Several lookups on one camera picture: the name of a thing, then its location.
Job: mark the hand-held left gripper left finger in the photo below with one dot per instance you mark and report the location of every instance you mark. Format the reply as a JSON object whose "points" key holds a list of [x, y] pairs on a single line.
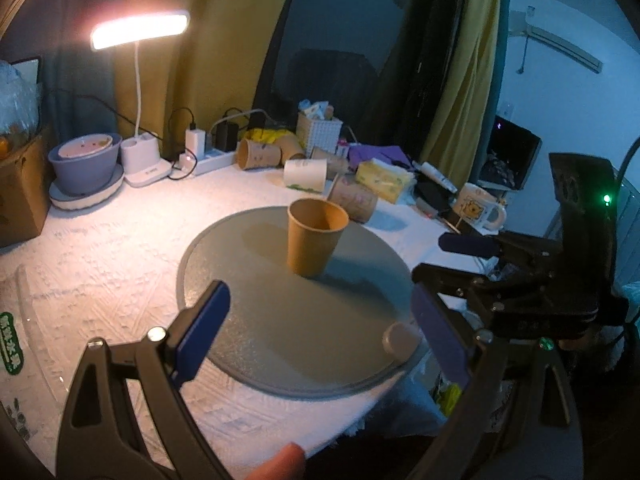
{"points": [[202, 330]]}

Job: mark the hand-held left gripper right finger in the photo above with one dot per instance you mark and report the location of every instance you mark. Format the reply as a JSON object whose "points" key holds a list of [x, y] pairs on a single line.
{"points": [[440, 340]]}

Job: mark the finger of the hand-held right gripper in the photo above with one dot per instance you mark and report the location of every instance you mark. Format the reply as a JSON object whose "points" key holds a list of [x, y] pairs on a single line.
{"points": [[467, 245], [450, 280]]}

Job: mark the plain brown paper cup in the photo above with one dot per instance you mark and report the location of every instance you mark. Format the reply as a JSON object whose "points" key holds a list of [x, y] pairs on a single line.
{"points": [[316, 240]]}

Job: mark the pink printed paper cup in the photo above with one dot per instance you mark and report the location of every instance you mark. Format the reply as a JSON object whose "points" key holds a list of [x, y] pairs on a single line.
{"points": [[352, 200]]}

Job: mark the brown printed paper cup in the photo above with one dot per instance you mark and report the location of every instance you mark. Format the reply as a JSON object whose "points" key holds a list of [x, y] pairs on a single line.
{"points": [[257, 154], [336, 160], [292, 147]]}

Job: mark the white paper cup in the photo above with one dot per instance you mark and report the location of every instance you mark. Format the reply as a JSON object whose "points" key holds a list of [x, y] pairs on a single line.
{"points": [[305, 175]]}

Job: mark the person's left hand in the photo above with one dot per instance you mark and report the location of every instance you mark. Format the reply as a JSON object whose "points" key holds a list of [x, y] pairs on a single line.
{"points": [[277, 462]]}

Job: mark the white printed mug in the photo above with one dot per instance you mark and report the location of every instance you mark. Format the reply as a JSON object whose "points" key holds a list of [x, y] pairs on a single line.
{"points": [[475, 207]]}

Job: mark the black flat case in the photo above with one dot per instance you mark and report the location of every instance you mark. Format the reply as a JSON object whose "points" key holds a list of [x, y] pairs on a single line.
{"points": [[434, 195]]}

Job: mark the white tube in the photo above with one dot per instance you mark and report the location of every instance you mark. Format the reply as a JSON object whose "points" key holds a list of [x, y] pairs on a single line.
{"points": [[440, 176]]}

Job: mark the round frosted glass turntable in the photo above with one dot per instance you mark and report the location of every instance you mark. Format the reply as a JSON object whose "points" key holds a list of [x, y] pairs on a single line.
{"points": [[300, 340]]}

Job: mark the open laptop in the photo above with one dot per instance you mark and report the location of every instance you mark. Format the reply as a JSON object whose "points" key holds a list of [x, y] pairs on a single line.
{"points": [[512, 152]]}

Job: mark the yellow tissue pack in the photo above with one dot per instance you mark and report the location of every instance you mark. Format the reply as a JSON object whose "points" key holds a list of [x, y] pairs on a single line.
{"points": [[382, 180]]}

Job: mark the purple cloth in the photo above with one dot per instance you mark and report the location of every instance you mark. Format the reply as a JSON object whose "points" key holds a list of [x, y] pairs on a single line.
{"points": [[380, 155]]}

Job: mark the white power strip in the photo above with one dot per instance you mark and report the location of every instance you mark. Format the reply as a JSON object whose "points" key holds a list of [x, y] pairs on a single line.
{"points": [[212, 162]]}

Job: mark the white round plate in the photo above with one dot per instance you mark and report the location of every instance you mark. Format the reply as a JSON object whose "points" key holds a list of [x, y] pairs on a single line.
{"points": [[87, 201]]}

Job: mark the white desk lamp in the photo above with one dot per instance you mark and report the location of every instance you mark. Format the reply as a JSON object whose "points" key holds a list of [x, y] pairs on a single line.
{"points": [[145, 162]]}

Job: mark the white woven basket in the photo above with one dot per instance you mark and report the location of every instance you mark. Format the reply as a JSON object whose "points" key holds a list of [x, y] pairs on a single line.
{"points": [[320, 132]]}

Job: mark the white charger plug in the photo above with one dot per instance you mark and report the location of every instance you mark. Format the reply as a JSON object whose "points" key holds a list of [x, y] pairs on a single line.
{"points": [[196, 142]]}

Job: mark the clear plastic sheet green label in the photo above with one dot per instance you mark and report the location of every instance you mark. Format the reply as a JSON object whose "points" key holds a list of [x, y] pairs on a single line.
{"points": [[12, 347]]}

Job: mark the black power adapter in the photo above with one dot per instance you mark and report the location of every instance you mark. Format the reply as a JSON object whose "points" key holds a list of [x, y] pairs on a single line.
{"points": [[226, 136]]}

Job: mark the purple bowl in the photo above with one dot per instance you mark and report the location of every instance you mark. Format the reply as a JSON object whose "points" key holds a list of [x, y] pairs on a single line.
{"points": [[82, 172]]}

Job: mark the white air conditioner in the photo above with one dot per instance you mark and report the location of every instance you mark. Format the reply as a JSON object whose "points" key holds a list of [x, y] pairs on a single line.
{"points": [[560, 42]]}

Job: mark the yellow plastic bag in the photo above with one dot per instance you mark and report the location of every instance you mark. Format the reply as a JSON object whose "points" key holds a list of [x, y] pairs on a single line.
{"points": [[265, 136]]}

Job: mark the small pink dish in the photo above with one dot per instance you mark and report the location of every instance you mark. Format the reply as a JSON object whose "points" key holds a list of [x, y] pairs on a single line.
{"points": [[82, 147]]}

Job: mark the cardboard box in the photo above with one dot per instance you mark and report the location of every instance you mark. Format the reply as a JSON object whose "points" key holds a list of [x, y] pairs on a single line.
{"points": [[22, 195]]}

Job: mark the clear plastic bag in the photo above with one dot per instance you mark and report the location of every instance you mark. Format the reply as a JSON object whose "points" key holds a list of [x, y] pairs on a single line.
{"points": [[17, 100]]}

